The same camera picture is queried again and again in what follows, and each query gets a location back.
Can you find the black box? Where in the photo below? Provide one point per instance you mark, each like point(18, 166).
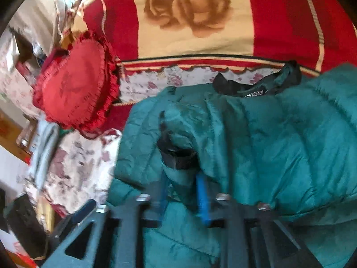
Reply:
point(25, 223)

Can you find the white cloth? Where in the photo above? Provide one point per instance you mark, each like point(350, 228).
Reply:
point(39, 16)

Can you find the red checked rose-print quilt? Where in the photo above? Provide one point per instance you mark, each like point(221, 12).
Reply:
point(195, 14)

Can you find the floral bed blanket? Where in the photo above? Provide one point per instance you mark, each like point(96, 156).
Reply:
point(83, 167)

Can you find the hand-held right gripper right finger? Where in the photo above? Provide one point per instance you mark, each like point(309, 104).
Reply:
point(202, 201)

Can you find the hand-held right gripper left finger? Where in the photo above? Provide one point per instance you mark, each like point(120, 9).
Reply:
point(161, 198)

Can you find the red heart-shaped pillow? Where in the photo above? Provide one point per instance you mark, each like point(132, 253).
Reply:
point(75, 86)

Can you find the light blue cloth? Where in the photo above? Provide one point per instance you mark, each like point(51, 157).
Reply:
point(44, 148)

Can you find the teal puffer jacket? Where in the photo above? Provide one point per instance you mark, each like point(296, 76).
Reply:
point(279, 145)

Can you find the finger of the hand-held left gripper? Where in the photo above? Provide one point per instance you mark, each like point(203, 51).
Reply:
point(76, 215)

